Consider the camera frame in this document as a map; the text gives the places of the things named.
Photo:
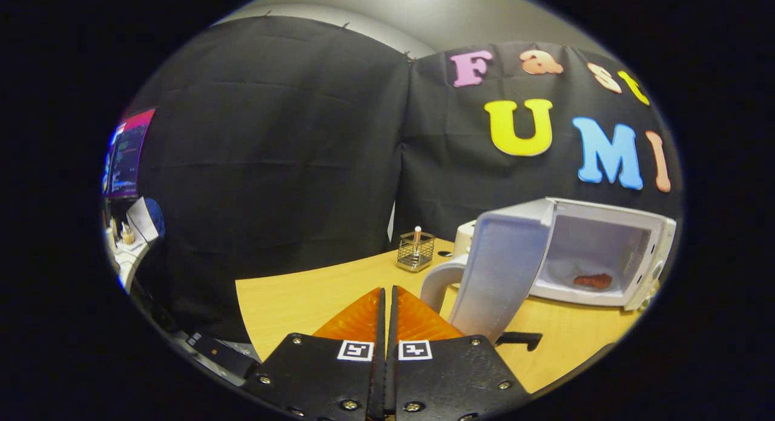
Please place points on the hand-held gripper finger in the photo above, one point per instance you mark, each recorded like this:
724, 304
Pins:
378, 384
392, 384

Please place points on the white toaster oven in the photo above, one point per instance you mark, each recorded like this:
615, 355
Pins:
502, 275

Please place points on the red-brown meat piece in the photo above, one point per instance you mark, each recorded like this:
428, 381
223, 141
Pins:
593, 281

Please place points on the white pop-up toaster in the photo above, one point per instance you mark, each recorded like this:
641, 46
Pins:
465, 236

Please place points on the white tipped stick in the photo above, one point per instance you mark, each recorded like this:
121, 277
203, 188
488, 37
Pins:
417, 233

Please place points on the black box device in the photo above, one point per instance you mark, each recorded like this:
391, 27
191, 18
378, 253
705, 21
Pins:
224, 351

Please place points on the white side desk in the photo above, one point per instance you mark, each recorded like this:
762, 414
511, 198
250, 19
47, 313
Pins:
130, 257

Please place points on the computer monitor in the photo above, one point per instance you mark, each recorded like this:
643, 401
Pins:
127, 160

